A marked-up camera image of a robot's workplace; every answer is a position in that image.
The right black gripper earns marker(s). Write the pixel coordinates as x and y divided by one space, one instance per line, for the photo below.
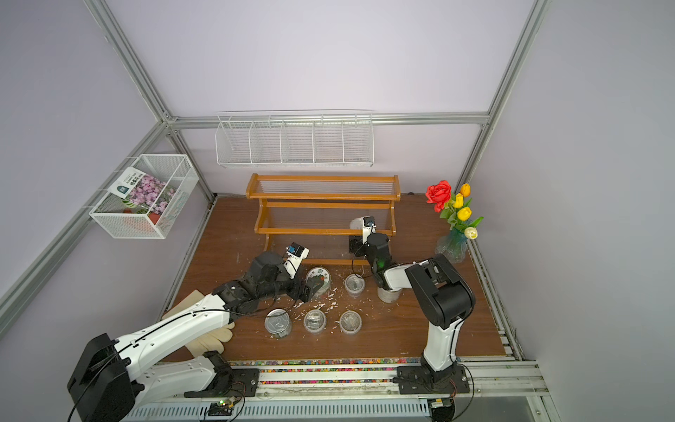
356 241

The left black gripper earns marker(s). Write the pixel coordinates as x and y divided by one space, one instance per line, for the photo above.
307 294

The strawberry lid seed jar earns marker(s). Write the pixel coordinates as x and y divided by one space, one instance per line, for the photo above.
322 271

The small clear jar purple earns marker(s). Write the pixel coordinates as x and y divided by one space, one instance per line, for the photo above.
315 321

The clear jar purple label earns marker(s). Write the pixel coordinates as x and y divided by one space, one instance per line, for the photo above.
354 285

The clear jar silver lid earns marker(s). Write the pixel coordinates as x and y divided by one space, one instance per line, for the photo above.
278 323

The small clear jar red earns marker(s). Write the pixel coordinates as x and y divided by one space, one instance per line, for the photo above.
350 322

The wooden two-tier shelf rack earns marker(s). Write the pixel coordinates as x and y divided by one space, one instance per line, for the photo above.
316 211

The watermelon print jar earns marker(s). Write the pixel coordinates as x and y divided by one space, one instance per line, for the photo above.
357 224

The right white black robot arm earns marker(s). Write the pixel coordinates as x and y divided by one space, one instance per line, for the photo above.
446 300

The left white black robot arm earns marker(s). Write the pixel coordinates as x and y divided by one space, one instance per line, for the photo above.
115 376

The purple flower seed packet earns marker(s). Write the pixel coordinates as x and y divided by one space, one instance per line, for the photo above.
142 192

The red rose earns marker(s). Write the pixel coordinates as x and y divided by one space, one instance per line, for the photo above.
439 195

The glass vase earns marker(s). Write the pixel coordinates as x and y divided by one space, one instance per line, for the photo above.
453 246

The cream work glove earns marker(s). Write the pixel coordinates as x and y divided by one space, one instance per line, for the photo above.
210 342

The yellow tulips bunch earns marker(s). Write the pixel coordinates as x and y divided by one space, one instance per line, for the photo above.
458 213

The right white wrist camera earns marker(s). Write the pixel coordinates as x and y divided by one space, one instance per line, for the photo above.
368 227

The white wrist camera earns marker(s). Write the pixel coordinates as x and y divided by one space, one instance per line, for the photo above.
296 254
368 227

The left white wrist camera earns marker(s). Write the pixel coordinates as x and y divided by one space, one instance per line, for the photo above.
296 254

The white wire wall shelf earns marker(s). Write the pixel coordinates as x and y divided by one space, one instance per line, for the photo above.
295 138

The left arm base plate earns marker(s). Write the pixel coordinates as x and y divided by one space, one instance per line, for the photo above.
232 382

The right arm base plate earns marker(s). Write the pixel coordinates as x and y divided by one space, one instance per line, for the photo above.
421 380

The white wire basket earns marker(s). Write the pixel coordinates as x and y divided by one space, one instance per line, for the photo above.
122 223

